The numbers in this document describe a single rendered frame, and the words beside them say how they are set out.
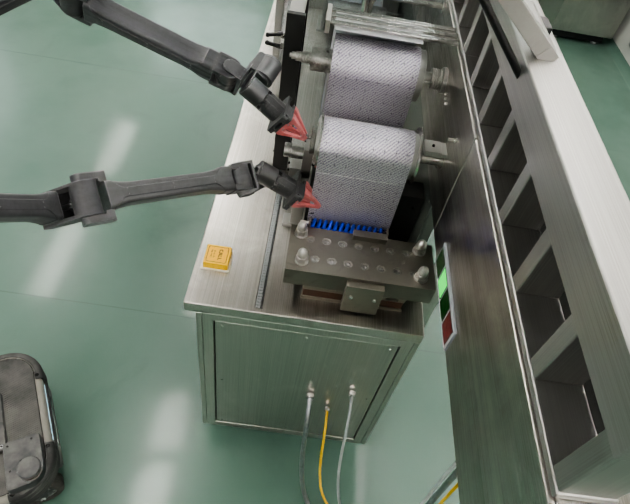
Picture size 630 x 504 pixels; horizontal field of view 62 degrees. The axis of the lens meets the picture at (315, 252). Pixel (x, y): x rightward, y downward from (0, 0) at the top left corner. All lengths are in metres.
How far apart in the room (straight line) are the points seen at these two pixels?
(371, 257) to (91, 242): 1.74
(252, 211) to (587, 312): 1.16
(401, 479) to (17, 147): 2.68
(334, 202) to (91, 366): 1.39
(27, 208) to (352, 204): 0.78
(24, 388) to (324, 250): 1.24
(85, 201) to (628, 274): 0.97
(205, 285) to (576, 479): 1.05
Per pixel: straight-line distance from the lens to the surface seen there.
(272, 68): 1.38
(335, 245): 1.43
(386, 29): 1.50
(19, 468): 1.97
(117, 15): 1.39
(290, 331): 1.49
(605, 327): 0.68
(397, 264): 1.43
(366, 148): 1.34
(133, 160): 3.26
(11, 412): 2.15
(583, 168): 0.84
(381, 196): 1.42
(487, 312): 0.98
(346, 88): 1.51
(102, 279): 2.68
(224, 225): 1.62
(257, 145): 1.91
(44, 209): 1.18
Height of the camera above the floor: 2.09
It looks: 49 degrees down
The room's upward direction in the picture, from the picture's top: 12 degrees clockwise
